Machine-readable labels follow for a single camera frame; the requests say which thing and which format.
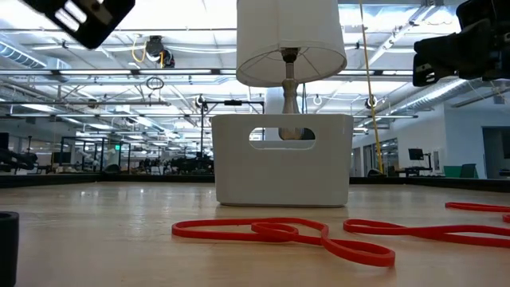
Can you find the white lamp shade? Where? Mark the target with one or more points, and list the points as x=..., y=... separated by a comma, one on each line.
x=291, y=28

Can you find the black stand frame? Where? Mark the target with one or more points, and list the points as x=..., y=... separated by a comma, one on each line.
x=233, y=103

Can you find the curled red rubber band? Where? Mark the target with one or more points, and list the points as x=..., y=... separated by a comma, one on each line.
x=358, y=255

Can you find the green seat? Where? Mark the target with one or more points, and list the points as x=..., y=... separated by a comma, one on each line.
x=462, y=171

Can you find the silver lamp base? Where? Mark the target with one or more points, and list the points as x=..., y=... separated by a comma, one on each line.
x=290, y=95

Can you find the background black robot arm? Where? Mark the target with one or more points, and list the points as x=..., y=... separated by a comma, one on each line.
x=18, y=160

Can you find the black computer monitor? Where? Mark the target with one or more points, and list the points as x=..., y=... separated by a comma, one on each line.
x=416, y=154

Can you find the twisted red rubber band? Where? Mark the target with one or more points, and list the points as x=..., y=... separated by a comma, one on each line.
x=478, y=207

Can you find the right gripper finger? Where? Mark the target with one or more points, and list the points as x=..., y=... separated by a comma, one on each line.
x=436, y=56

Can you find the white plastic bin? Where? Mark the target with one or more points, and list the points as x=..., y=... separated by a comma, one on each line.
x=279, y=179

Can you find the small thick black rubber band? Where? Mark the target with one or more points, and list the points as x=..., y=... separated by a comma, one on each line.
x=8, y=247

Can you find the long red rubber band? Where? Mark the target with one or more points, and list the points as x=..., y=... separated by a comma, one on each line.
x=398, y=230

